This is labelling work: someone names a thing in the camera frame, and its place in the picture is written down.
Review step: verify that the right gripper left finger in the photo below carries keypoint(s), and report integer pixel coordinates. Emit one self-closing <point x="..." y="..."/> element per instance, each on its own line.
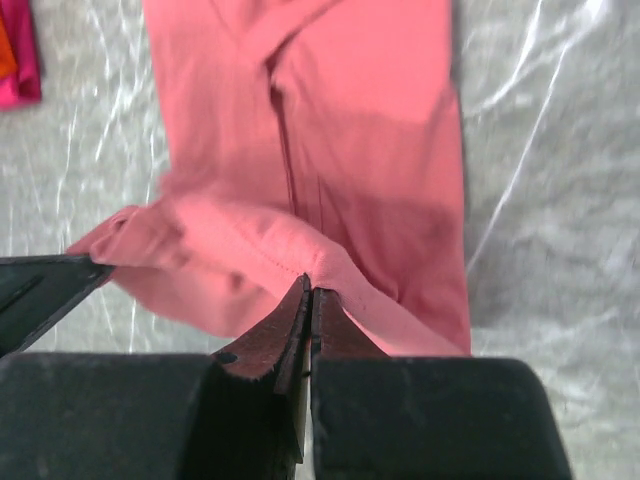
<point x="235" y="414"/>

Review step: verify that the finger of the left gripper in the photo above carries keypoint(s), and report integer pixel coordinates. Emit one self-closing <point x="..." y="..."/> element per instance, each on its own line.
<point x="38" y="291"/>

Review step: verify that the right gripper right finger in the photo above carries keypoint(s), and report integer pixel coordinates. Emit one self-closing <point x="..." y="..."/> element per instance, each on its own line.
<point x="380" y="417"/>

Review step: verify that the salmon pink t shirt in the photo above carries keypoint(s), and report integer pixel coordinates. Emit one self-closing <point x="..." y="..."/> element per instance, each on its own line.
<point x="315" y="138"/>

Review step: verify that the folded magenta t shirt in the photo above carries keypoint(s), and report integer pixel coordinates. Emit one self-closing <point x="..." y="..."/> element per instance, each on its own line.
<point x="24" y="87"/>

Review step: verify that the folded orange t shirt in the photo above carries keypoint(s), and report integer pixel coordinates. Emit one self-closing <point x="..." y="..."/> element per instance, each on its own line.
<point x="9" y="64"/>

